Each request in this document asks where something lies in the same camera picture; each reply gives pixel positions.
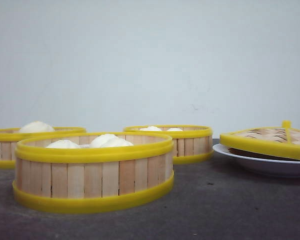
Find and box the bamboo steamer lid yellow rim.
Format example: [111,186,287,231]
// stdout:
[219,120,300,161]

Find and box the bamboo steamer basket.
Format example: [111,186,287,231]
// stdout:
[123,124,214,165]
[0,126,86,169]
[12,132,174,214]

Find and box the left white bun front basket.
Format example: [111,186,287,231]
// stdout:
[46,139,81,149]

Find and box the white ceramic plate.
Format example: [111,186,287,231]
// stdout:
[212,143,300,178]

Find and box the right white bun back basket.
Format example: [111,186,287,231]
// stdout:
[166,127,183,132]

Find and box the white bun in left basket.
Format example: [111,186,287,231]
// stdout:
[19,121,55,133]

